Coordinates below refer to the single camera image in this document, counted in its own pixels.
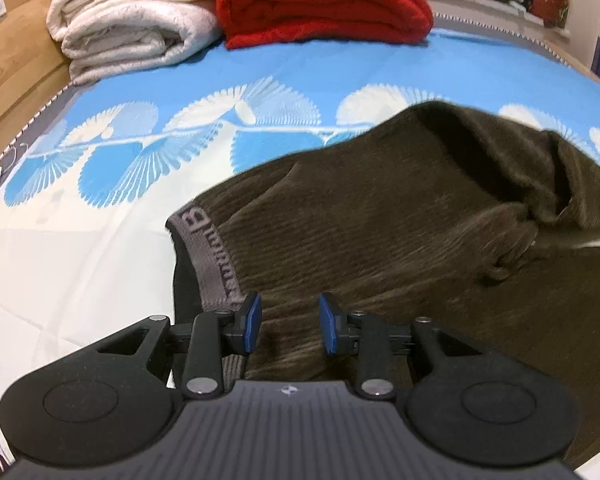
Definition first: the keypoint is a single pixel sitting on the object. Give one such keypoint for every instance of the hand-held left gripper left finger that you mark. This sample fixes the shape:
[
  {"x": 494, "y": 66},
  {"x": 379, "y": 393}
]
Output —
[{"x": 251, "y": 322}]

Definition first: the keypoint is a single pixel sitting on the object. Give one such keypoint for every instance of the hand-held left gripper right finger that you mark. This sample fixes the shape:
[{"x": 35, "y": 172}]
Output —
[{"x": 327, "y": 322}]

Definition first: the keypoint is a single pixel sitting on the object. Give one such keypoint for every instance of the blue white patterned bed sheet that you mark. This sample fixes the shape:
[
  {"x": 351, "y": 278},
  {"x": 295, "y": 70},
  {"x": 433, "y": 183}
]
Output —
[{"x": 105, "y": 240}]

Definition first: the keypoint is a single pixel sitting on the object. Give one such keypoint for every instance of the red folded blanket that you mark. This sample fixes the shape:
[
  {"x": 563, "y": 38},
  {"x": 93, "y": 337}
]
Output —
[{"x": 320, "y": 0}]

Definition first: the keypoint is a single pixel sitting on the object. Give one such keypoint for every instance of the white folded blanket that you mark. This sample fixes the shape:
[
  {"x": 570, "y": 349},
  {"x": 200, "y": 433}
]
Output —
[{"x": 130, "y": 15}]

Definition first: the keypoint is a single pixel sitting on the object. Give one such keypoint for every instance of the white window sill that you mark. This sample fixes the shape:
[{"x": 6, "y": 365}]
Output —
[{"x": 480, "y": 7}]

